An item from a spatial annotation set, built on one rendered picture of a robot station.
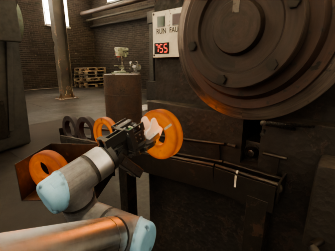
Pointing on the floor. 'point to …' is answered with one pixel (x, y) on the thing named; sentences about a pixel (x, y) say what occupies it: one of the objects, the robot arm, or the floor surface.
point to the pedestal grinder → (135, 67)
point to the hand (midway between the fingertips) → (159, 128)
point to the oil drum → (123, 96)
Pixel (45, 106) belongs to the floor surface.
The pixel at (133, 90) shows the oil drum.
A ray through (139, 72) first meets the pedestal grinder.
